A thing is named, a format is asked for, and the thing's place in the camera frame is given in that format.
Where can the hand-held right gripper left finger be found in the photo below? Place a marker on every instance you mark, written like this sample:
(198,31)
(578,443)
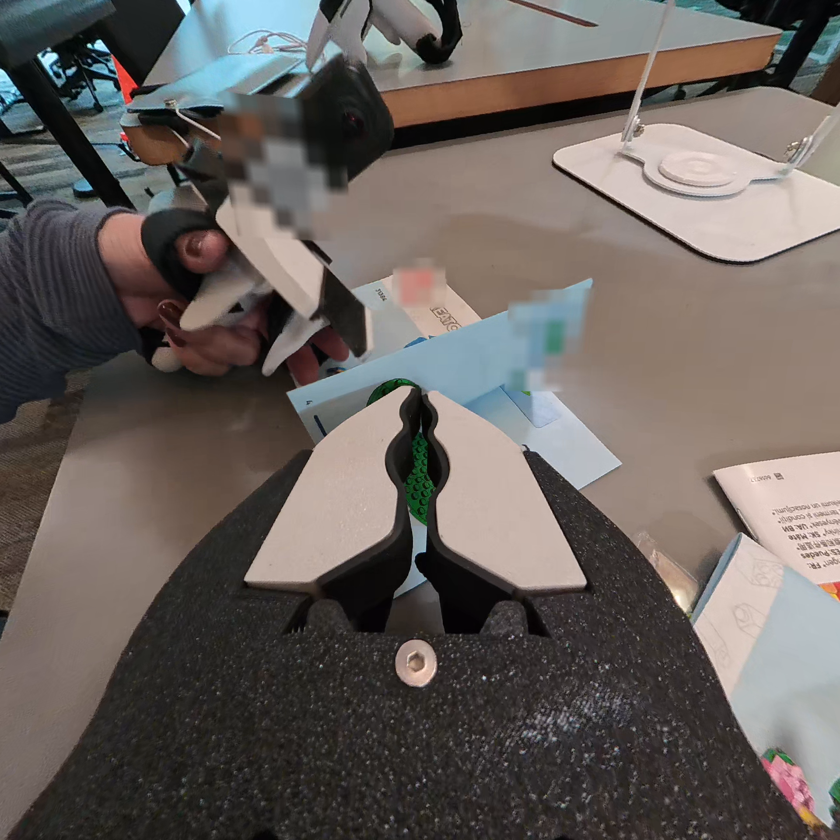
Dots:
(334,512)

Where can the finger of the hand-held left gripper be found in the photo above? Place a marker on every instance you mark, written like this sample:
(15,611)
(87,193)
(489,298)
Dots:
(344,315)
(282,262)

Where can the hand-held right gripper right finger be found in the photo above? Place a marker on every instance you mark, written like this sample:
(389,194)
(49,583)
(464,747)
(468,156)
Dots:
(505,518)

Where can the green lego baseplate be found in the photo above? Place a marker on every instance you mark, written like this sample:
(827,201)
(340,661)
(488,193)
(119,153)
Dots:
(418,482)

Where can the large lego instruction booklet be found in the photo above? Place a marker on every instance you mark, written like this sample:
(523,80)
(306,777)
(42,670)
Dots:
(571,453)

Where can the person's left forearm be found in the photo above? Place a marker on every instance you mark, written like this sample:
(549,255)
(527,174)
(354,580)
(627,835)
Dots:
(52,295)

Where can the small clear bag lego pieces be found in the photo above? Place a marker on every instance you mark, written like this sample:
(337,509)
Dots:
(666,571)

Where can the person's left hand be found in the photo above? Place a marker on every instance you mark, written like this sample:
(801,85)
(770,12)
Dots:
(128,275)

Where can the wood-edged grey table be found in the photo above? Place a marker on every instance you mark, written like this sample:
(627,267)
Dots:
(525,59)

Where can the orange traffic cone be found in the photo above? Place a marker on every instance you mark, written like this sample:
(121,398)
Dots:
(124,79)

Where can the black desk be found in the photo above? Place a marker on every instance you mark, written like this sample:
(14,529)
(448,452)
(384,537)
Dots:
(56,118)

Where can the white base board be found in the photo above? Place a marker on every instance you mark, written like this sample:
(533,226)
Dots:
(623,177)

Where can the black office chair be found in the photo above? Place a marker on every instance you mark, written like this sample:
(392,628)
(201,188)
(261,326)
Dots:
(79,65)
(800,39)

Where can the white text leaflet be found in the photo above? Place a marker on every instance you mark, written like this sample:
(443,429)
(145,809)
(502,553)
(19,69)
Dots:
(787,512)

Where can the small light blue booklet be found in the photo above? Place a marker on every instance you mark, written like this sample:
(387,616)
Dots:
(754,656)

